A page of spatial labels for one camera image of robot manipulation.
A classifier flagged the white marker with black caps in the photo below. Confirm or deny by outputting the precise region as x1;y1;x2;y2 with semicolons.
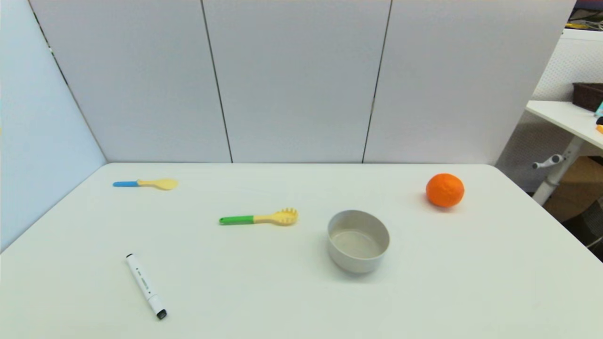
126;253;168;321

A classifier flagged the grey round bowl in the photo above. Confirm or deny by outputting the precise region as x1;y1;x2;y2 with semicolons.
327;210;391;274

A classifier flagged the orange fruit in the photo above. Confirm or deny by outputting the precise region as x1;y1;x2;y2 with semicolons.
425;173;465;208

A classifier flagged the white side table leg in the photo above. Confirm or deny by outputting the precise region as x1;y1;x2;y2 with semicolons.
532;136;585;206

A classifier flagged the white side table top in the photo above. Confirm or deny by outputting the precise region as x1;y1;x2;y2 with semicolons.
526;100;603;150

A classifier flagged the brown cardboard box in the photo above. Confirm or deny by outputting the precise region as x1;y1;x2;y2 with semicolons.
543;156;603;222

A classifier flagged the white perforated panel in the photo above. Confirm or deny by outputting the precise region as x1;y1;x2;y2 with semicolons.
495;28;603;194

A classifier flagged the dark brown woven basket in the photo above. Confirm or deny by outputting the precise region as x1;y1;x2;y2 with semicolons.
572;82;603;113

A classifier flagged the yellow pasta fork green handle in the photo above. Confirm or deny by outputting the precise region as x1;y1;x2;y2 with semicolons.
219;208;299;226

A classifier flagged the yellow spoon blue handle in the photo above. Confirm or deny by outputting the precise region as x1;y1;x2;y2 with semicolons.
113;178;179;191

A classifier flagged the white table crank handle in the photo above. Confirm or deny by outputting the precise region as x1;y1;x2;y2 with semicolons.
532;154;565;170

